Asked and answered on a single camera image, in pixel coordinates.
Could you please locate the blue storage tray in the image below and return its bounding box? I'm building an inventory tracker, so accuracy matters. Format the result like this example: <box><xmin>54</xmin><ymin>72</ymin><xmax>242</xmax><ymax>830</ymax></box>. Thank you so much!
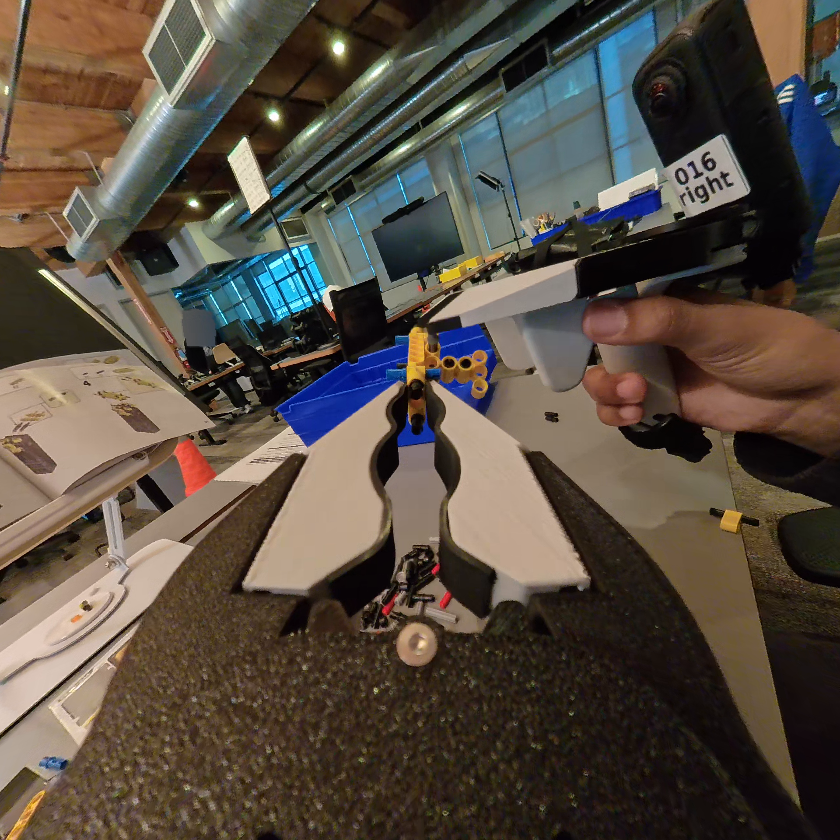
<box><xmin>577</xmin><ymin>187</ymin><xmax>664</xmax><ymax>227</ymax></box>

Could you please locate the black monitor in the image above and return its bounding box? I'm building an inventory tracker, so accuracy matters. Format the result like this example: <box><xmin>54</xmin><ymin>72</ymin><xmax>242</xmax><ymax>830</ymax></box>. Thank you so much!
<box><xmin>371</xmin><ymin>191</ymin><xmax>468</xmax><ymax>284</ymax></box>

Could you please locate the white box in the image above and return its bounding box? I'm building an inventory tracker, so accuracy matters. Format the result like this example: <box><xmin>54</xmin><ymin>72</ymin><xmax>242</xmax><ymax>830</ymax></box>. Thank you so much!
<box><xmin>596</xmin><ymin>167</ymin><xmax>660</xmax><ymax>206</ymax></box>

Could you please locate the silver ventilation duct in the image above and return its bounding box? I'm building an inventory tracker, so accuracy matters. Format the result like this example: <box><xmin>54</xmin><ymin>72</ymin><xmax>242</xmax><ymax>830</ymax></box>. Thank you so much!
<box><xmin>64</xmin><ymin>0</ymin><xmax>319</xmax><ymax>263</ymax></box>

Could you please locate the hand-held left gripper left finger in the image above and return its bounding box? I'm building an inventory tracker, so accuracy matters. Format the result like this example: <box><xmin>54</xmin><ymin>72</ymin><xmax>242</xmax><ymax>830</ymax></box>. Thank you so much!
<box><xmin>243</xmin><ymin>382</ymin><xmax>403</xmax><ymax>596</ymax></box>

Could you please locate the wooden post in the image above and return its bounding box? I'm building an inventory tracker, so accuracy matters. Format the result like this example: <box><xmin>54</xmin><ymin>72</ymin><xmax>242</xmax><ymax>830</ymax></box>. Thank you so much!
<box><xmin>745</xmin><ymin>0</ymin><xmax>807</xmax><ymax>89</ymax></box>

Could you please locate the open instruction booklet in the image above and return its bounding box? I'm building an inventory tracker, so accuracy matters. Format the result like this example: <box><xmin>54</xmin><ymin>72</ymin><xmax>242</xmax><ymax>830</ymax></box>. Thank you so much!
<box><xmin>0</xmin><ymin>348</ymin><xmax>215</xmax><ymax>497</ymax></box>

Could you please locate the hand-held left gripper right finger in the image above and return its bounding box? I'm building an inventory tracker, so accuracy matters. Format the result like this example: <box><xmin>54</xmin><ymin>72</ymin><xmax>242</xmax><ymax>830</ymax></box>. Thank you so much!
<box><xmin>428</xmin><ymin>382</ymin><xmax>592</xmax><ymax>618</ymax></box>

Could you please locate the white book stand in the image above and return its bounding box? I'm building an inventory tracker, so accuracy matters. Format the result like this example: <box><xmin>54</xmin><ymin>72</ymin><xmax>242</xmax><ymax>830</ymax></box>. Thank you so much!
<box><xmin>0</xmin><ymin>438</ymin><xmax>198</xmax><ymax>686</ymax></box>

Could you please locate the person's right hand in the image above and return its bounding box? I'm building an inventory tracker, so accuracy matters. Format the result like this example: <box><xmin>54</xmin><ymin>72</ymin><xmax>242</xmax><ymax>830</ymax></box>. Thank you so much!
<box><xmin>581</xmin><ymin>295</ymin><xmax>840</xmax><ymax>455</ymax></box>

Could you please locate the black partition board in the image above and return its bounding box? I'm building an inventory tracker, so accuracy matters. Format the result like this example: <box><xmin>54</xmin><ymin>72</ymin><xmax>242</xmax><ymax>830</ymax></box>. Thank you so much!
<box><xmin>0</xmin><ymin>246</ymin><xmax>193</xmax><ymax>398</ymax></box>

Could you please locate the blue jacket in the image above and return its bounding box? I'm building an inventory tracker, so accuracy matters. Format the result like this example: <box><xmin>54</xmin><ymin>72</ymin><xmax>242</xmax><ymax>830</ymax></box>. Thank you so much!
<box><xmin>773</xmin><ymin>72</ymin><xmax>840</xmax><ymax>245</ymax></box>

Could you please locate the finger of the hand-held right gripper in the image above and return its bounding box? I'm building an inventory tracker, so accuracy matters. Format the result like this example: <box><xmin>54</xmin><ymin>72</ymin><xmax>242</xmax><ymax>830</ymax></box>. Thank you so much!
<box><xmin>413</xmin><ymin>261</ymin><xmax>581</xmax><ymax>328</ymax></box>

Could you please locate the black office chair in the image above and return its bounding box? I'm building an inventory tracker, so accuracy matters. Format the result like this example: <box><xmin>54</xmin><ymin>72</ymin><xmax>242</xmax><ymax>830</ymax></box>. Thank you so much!
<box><xmin>328</xmin><ymin>277</ymin><xmax>389</xmax><ymax>364</ymax></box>

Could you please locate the blue plastic bin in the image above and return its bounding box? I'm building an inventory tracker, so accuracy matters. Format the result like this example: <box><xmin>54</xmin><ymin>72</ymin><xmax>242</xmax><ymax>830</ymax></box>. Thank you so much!
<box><xmin>276</xmin><ymin>323</ymin><xmax>497</xmax><ymax>448</ymax></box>

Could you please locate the black light stand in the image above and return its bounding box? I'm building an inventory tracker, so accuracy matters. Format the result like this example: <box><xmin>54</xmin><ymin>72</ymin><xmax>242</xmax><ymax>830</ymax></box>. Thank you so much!
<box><xmin>475</xmin><ymin>171</ymin><xmax>524</xmax><ymax>256</ymax></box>

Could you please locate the orange cone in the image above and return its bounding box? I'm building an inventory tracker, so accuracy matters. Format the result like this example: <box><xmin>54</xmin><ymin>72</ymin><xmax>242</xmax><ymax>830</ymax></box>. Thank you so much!
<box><xmin>172</xmin><ymin>437</ymin><xmax>219</xmax><ymax>497</ymax></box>

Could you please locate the printed paper sheet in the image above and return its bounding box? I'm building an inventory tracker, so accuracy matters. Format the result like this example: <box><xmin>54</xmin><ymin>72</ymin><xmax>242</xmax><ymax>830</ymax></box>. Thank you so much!
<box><xmin>215</xmin><ymin>427</ymin><xmax>311</xmax><ymax>487</ymax></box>

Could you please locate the pile of small toy parts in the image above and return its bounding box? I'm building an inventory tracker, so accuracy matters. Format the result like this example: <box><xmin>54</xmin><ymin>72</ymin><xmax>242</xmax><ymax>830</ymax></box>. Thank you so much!
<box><xmin>360</xmin><ymin>540</ymin><xmax>458</xmax><ymax>635</ymax></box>

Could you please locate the black bag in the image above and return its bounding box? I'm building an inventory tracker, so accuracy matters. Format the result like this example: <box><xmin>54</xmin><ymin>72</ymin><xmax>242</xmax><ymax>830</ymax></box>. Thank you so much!
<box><xmin>508</xmin><ymin>215</ymin><xmax>634</xmax><ymax>275</ymax></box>

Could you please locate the hanging paper sign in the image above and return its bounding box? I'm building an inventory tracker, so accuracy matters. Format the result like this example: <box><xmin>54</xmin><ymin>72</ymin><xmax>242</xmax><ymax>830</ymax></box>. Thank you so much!
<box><xmin>227</xmin><ymin>136</ymin><xmax>272</xmax><ymax>215</ymax></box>

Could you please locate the yellow black toy pin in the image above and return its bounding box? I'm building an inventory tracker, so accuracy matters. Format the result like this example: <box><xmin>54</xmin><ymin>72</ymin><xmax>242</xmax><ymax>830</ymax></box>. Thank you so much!
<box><xmin>709</xmin><ymin>505</ymin><xmax>760</xmax><ymax>534</ymax></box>

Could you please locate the yellow toy brick assembly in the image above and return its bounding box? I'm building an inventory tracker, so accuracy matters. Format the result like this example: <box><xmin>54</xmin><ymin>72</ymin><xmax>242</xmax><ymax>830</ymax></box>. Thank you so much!
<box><xmin>386</xmin><ymin>327</ymin><xmax>497</xmax><ymax>439</ymax></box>

